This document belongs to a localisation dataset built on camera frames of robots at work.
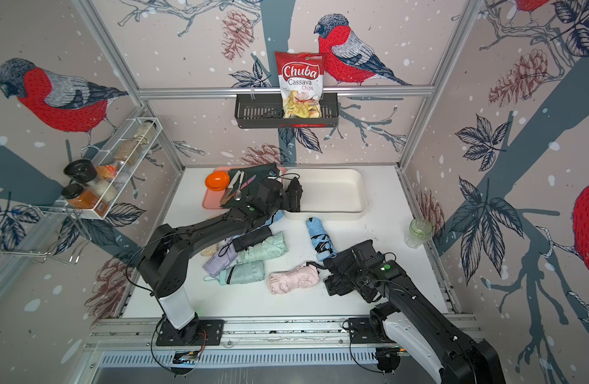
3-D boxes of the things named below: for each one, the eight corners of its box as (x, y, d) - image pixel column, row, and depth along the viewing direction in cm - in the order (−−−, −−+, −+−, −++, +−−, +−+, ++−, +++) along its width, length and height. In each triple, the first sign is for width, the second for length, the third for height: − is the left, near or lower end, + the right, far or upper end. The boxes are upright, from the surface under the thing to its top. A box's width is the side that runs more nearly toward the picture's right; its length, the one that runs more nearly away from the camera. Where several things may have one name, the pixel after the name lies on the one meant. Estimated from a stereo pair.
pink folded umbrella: (271, 298, 81) (269, 295, 78) (267, 278, 85) (266, 274, 82) (320, 283, 84) (320, 279, 81) (314, 265, 88) (314, 261, 85)
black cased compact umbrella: (237, 256, 92) (234, 251, 88) (234, 246, 95) (231, 240, 91) (274, 241, 96) (273, 235, 92) (270, 231, 99) (268, 225, 95)
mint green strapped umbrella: (205, 285, 84) (202, 282, 82) (210, 264, 89) (208, 261, 87) (263, 285, 84) (262, 282, 82) (265, 264, 89) (264, 261, 87)
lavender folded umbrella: (203, 270, 88) (200, 267, 85) (231, 238, 96) (229, 234, 94) (216, 280, 85) (214, 277, 83) (244, 246, 94) (242, 242, 91)
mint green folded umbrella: (248, 271, 87) (245, 267, 84) (241, 254, 92) (239, 249, 88) (289, 251, 92) (288, 246, 89) (281, 236, 97) (280, 231, 93)
